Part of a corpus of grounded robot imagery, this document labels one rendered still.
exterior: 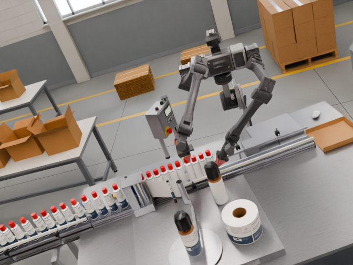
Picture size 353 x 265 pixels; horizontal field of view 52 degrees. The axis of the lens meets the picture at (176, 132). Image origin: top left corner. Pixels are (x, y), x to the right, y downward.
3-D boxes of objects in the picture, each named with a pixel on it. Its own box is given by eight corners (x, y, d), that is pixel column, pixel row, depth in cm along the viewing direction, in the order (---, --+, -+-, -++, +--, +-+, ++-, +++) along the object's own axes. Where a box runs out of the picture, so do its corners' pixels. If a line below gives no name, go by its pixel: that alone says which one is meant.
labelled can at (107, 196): (111, 213, 254) (100, 192, 243) (111, 209, 258) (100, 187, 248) (118, 211, 254) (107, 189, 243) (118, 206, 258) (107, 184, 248)
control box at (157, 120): (154, 139, 239) (144, 114, 230) (165, 124, 251) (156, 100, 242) (167, 139, 234) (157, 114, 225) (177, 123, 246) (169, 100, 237)
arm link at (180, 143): (193, 126, 213) (179, 122, 212) (194, 136, 203) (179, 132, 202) (186, 142, 219) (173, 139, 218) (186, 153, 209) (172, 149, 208)
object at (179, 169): (182, 187, 253) (173, 165, 243) (181, 183, 258) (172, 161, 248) (189, 185, 253) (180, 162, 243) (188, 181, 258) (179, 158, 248)
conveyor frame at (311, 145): (93, 229, 254) (90, 224, 251) (93, 218, 263) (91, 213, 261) (315, 148, 253) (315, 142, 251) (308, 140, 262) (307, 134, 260)
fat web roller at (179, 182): (184, 206, 237) (175, 184, 228) (183, 201, 241) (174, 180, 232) (191, 203, 237) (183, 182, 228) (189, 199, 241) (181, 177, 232)
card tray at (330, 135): (324, 152, 246) (323, 148, 244) (305, 134, 269) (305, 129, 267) (365, 137, 246) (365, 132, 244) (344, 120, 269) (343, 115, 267)
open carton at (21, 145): (6, 170, 380) (-14, 142, 362) (24, 142, 426) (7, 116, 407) (44, 160, 374) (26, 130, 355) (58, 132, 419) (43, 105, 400)
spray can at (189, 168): (190, 183, 255) (181, 161, 244) (190, 179, 259) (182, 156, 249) (197, 182, 253) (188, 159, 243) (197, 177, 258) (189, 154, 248)
